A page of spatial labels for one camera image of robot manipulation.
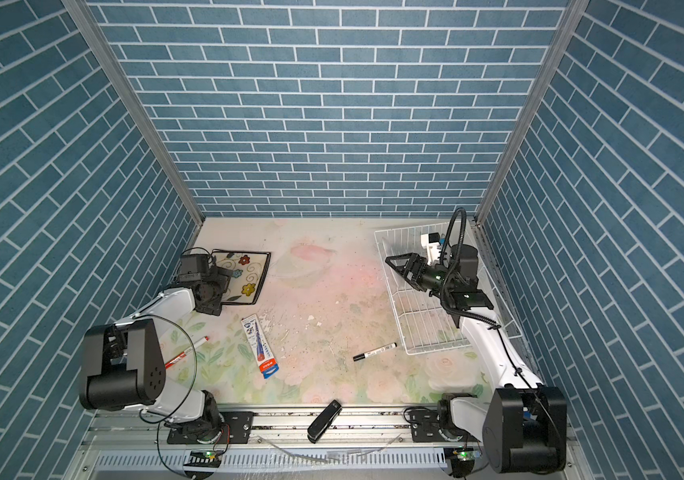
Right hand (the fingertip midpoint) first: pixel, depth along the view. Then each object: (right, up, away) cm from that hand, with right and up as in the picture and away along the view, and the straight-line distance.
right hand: (390, 262), depth 77 cm
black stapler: (-17, -39, -4) cm, 43 cm away
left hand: (-49, -7, +17) cm, 53 cm away
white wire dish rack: (+12, -19, +12) cm, 26 cm away
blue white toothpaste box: (-37, -25, +10) cm, 46 cm away
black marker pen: (-4, -27, +10) cm, 29 cm away
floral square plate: (-46, -3, +25) cm, 53 cm away
